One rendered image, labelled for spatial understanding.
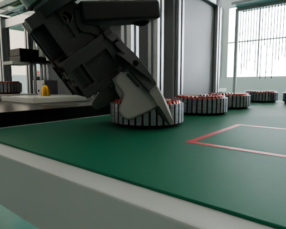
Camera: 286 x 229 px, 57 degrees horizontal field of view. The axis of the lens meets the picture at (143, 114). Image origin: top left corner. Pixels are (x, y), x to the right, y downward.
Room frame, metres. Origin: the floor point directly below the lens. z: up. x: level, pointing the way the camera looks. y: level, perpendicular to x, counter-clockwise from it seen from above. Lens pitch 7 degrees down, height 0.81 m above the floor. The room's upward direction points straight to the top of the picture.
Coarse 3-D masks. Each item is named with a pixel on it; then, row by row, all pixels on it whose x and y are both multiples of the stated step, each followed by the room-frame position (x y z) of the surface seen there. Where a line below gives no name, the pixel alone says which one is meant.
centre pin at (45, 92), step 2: (44, 86) 0.65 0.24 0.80; (46, 86) 0.65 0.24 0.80; (48, 86) 0.65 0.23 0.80; (42, 88) 0.65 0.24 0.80; (44, 88) 0.64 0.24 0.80; (46, 88) 0.65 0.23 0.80; (48, 88) 0.65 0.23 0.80; (42, 90) 0.65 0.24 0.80; (44, 90) 0.64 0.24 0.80; (46, 90) 0.65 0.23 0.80; (48, 90) 0.65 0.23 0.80; (42, 92) 0.65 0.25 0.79; (44, 92) 0.64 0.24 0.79; (46, 92) 0.65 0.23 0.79; (48, 92) 0.65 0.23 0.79; (42, 94) 0.65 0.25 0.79; (44, 94) 0.64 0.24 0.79; (46, 94) 0.65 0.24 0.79; (48, 94) 0.65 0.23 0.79
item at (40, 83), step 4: (36, 80) 0.91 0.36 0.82; (40, 80) 0.89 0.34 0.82; (44, 80) 0.88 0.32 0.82; (48, 80) 0.89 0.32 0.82; (52, 80) 0.90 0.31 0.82; (56, 80) 0.91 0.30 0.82; (40, 84) 0.89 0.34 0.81; (44, 84) 0.88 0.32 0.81; (48, 84) 0.89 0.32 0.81; (52, 84) 0.90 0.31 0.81; (56, 84) 0.91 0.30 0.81; (40, 88) 0.89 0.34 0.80; (52, 88) 0.90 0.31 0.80; (56, 88) 0.91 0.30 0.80; (40, 92) 0.89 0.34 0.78; (52, 92) 0.90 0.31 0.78; (56, 92) 0.91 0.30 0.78
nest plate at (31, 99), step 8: (8, 96) 0.62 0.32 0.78; (16, 96) 0.62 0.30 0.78; (24, 96) 0.62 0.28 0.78; (32, 96) 0.62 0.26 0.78; (40, 96) 0.62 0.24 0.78; (48, 96) 0.62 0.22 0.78; (56, 96) 0.62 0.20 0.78; (64, 96) 0.62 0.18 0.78; (72, 96) 0.63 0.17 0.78; (80, 96) 0.64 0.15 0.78
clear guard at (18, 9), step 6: (0, 0) 0.83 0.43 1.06; (6, 0) 0.83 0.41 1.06; (12, 0) 0.83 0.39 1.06; (18, 0) 0.83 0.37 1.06; (0, 6) 0.89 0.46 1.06; (6, 6) 0.89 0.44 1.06; (12, 6) 0.89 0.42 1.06; (18, 6) 0.89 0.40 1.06; (24, 6) 0.89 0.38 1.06; (18, 12) 0.96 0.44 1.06; (24, 12) 0.96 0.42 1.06
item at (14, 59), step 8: (16, 56) 0.83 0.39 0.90; (24, 56) 0.83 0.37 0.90; (32, 56) 0.85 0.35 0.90; (40, 56) 0.88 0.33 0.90; (8, 64) 0.82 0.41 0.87; (16, 64) 0.81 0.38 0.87; (24, 64) 0.83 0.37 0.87; (40, 64) 0.93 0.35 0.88; (48, 64) 0.90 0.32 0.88; (40, 72) 0.93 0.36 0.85; (48, 72) 0.90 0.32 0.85
